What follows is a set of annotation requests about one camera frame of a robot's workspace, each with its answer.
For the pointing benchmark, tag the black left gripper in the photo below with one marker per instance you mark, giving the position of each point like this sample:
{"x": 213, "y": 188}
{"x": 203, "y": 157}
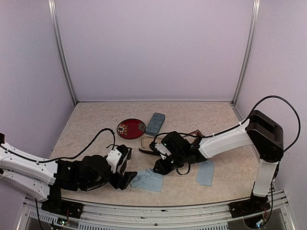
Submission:
{"x": 125, "y": 180}

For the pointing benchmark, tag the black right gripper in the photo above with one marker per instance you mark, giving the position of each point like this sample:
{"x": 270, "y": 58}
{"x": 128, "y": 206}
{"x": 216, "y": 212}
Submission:
{"x": 159, "y": 166}

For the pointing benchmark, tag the light blue cleaning cloth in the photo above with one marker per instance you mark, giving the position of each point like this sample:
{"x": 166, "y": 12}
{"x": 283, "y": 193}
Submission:
{"x": 148, "y": 180}

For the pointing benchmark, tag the black glasses case beige lining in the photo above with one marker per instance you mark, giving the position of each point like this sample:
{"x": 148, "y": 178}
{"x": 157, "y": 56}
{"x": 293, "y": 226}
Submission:
{"x": 145, "y": 146}

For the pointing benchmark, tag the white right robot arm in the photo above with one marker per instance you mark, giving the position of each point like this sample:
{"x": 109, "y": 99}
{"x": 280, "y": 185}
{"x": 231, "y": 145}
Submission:
{"x": 258, "y": 130}

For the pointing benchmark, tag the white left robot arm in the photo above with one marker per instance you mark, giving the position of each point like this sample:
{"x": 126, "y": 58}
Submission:
{"x": 45, "y": 179}

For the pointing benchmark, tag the brown tinted sunglasses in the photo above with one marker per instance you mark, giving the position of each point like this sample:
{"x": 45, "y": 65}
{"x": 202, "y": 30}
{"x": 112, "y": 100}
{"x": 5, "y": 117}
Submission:
{"x": 193, "y": 134}

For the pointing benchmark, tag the folded blue cloth pouch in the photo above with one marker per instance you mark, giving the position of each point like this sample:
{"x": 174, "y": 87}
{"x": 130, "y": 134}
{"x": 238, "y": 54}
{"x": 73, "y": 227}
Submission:
{"x": 205, "y": 173}

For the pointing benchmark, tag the blue-grey hard glasses case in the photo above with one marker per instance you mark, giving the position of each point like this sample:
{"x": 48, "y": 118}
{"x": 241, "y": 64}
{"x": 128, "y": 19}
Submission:
{"x": 155, "y": 124}

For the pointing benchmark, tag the red floral plate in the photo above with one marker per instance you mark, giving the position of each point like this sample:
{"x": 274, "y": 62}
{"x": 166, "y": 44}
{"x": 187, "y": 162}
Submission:
{"x": 131, "y": 128}

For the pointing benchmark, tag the black frame sunglasses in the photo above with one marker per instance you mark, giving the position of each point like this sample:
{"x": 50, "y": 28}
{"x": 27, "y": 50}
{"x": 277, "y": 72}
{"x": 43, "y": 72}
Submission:
{"x": 126, "y": 155}

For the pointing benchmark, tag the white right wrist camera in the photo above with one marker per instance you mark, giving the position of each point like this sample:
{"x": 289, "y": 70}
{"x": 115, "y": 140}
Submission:
{"x": 160, "y": 149}

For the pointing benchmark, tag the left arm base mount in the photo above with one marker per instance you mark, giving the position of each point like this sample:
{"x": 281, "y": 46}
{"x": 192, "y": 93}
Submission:
{"x": 55, "y": 204}

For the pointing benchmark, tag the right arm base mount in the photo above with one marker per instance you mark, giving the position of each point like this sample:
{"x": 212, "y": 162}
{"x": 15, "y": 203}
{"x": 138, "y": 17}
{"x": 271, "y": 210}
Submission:
{"x": 254, "y": 204}

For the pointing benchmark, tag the right metal corner post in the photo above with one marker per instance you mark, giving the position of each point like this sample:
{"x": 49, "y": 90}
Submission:
{"x": 248, "y": 51}

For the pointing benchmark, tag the metal corner post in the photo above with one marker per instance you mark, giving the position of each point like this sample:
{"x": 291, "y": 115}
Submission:
{"x": 248, "y": 51}
{"x": 61, "y": 52}

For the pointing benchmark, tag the left metal corner post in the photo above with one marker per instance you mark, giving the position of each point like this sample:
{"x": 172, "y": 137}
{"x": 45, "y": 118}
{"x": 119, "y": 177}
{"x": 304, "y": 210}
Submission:
{"x": 61, "y": 52}

